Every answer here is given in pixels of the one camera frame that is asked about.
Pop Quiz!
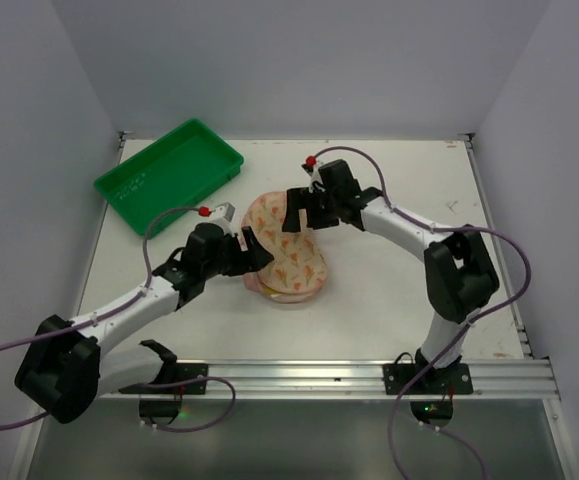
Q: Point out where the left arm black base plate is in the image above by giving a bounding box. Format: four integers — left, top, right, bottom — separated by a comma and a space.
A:
115, 360, 209, 424

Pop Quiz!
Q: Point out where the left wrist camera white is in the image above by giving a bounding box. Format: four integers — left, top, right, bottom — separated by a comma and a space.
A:
197, 202, 236, 226

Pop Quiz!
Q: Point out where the aluminium mounting rail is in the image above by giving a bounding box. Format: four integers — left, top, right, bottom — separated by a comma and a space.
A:
32, 355, 561, 401

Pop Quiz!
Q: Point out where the green plastic tray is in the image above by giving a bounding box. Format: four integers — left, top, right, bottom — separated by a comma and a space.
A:
94, 119, 244, 236

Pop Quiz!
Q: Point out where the carrot print laundry bag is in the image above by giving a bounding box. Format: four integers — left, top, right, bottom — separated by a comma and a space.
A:
242, 191, 328, 304

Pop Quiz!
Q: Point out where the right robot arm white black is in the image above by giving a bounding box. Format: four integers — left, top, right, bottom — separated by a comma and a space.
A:
282, 156, 500, 387

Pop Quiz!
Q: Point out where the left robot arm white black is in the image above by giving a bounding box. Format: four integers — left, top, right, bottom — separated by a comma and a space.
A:
14, 222, 274, 424

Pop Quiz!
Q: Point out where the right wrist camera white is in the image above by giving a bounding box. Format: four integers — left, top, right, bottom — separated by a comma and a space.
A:
302, 155, 325, 192

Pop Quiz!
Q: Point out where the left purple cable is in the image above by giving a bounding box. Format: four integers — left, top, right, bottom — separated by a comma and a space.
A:
0, 204, 237, 433

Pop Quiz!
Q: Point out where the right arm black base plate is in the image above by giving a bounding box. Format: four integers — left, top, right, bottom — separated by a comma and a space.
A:
382, 351, 473, 422

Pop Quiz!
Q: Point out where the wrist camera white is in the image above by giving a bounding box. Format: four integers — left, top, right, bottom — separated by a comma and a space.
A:
302, 155, 325, 192
197, 202, 236, 226

